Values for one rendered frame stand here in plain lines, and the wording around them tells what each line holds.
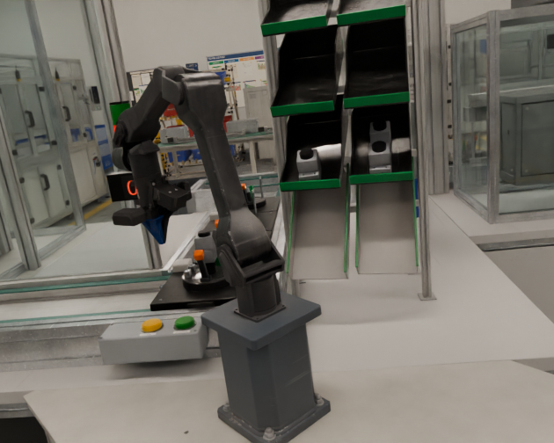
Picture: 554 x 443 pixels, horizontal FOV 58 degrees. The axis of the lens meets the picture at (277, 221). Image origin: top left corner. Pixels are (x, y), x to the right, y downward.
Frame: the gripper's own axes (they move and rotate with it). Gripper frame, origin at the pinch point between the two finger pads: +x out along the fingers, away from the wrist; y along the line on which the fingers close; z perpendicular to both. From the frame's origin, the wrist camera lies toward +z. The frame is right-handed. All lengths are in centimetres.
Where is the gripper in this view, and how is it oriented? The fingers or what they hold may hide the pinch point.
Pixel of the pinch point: (159, 228)
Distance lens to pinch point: 109.4
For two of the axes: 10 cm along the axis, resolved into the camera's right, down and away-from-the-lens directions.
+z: 8.7, 0.4, -4.9
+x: 1.3, 9.4, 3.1
